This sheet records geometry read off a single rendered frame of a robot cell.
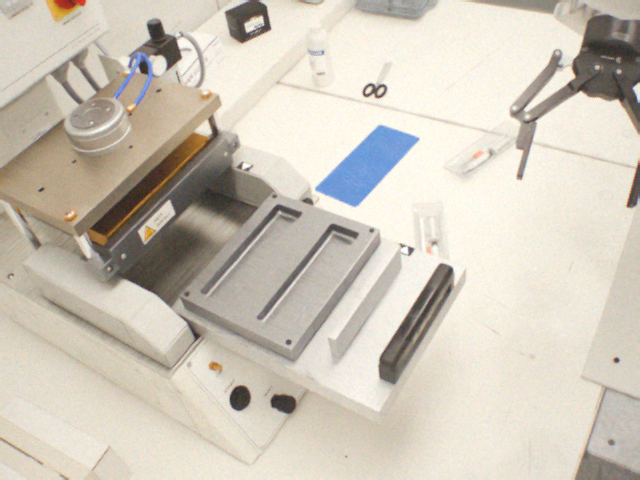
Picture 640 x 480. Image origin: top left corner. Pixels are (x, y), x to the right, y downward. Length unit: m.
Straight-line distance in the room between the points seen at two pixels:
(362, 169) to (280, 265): 0.52
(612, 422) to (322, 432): 0.39
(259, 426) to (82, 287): 0.30
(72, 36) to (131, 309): 0.40
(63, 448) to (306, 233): 0.43
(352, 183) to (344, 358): 0.57
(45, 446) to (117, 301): 0.24
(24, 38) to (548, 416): 0.86
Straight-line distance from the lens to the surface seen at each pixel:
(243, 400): 0.88
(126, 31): 1.62
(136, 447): 1.00
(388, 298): 0.78
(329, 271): 0.80
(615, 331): 0.98
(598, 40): 0.86
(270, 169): 0.92
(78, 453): 0.93
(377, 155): 1.31
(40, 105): 1.02
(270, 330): 0.74
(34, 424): 0.98
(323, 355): 0.74
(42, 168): 0.88
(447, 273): 0.75
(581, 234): 1.17
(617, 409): 0.98
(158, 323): 0.80
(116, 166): 0.83
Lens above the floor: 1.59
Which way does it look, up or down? 46 degrees down
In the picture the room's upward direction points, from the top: 11 degrees counter-clockwise
